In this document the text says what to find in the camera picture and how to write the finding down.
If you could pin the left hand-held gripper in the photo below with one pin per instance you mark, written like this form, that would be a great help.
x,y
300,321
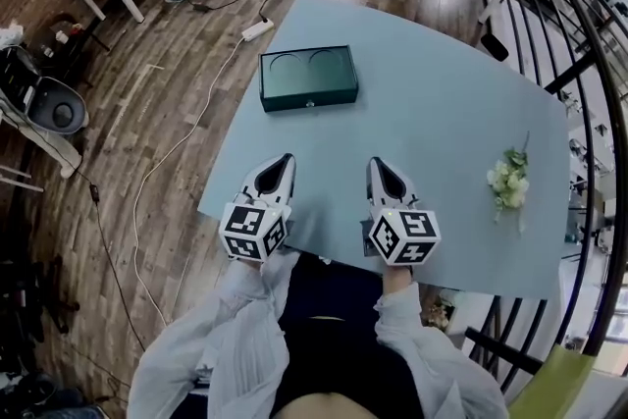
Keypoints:
x,y
250,230

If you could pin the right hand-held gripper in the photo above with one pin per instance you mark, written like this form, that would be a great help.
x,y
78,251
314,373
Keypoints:
x,y
402,235

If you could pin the person's right forearm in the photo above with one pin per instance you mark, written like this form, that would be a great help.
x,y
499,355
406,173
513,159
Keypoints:
x,y
417,348

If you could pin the person's left forearm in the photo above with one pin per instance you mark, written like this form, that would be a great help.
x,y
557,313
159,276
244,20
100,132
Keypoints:
x,y
235,333

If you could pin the white flower bouquet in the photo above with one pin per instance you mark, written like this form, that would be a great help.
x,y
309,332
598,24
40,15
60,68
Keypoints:
x,y
507,181

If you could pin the small white flower bunch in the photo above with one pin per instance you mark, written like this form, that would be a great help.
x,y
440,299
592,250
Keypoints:
x,y
439,314

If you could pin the white power strip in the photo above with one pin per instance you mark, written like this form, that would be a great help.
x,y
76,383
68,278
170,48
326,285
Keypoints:
x,y
257,30

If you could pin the person's black trousers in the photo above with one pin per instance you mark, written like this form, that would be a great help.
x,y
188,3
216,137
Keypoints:
x,y
338,343

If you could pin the black oval object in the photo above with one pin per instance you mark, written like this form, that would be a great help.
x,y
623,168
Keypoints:
x,y
494,47

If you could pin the person's beige top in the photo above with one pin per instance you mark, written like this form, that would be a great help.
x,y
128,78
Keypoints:
x,y
329,407

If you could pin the black metal railing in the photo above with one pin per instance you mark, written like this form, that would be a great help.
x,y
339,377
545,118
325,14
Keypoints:
x,y
617,211

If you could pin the black office chair base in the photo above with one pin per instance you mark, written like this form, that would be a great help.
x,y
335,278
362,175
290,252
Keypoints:
x,y
49,304

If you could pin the white paper cup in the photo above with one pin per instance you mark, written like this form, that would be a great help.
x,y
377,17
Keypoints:
x,y
61,36

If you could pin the green cloth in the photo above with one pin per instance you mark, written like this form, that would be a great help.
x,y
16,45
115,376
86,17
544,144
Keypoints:
x,y
554,387

